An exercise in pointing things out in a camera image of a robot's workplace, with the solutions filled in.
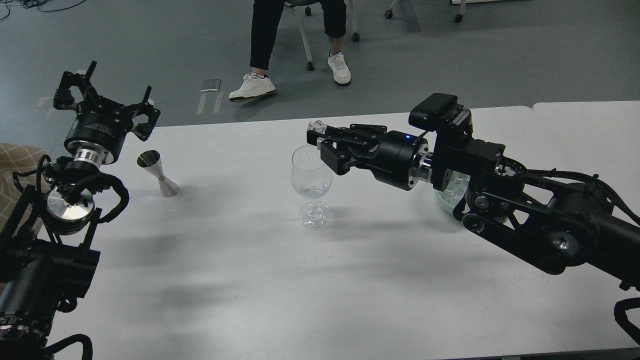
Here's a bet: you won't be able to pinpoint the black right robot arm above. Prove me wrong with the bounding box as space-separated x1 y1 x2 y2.
306 93 640 291

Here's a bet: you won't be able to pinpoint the grey floor plate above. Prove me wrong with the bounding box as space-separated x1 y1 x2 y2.
199 79 222 93

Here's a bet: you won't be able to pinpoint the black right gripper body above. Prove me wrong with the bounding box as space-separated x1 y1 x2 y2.
350 131 431 191

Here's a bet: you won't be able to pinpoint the green bowl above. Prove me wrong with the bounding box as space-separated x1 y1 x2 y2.
434 171 471 214

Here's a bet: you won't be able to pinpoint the clear wine glass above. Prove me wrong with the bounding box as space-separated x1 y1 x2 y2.
290 145 333 230

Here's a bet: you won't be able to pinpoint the black floor cables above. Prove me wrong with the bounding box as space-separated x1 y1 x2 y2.
0 0 87 21

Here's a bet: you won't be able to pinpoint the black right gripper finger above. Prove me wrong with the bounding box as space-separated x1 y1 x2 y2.
317 138 373 176
306 123 387 150

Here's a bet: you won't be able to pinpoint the clear ice cube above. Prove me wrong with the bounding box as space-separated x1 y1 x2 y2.
307 120 328 134

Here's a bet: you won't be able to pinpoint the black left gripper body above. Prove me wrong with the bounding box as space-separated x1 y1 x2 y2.
64 112 133 166

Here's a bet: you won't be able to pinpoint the beige checked cushion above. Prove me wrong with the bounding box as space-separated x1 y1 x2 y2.
0 142 48 226

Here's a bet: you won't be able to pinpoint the seated person in black trousers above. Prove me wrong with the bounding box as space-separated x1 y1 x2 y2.
228 0 352 103

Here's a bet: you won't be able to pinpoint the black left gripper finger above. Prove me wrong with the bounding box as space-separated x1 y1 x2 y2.
122 85 162 142
53 61 108 117

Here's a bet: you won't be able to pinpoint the pile of ice cubes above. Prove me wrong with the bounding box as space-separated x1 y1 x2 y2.
439 171 471 207

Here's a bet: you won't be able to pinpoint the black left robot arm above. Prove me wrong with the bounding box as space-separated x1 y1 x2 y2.
1 61 161 360

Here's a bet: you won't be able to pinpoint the office chair with castors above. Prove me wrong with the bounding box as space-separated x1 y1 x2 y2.
283 0 361 71

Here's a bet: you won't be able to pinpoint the steel double jigger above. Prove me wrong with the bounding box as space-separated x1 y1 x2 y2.
136 150 179 198

